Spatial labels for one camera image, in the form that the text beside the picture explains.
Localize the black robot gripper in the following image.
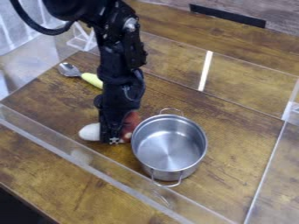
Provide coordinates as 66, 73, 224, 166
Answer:
93, 71, 145, 144

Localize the silver metal pot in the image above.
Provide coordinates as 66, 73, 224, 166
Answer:
130, 108, 208, 188

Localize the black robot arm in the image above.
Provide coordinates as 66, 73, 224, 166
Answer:
42, 0, 146, 144

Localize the clear acrylic front barrier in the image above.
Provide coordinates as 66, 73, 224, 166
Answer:
0, 104, 236, 224

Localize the clear acrylic barrier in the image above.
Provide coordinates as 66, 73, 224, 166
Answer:
0, 104, 236, 224
244, 80, 299, 224

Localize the black strip on table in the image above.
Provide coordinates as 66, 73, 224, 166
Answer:
189, 3, 266, 28

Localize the clear acrylic right barrier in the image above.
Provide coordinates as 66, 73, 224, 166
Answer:
244, 80, 299, 224

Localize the spoon with yellow handle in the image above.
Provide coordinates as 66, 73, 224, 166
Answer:
58, 62, 102, 88

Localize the clear acrylic triangle bracket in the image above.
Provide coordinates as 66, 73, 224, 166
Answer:
66, 22, 97, 52

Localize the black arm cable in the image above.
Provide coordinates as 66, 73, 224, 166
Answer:
9, 0, 77, 37

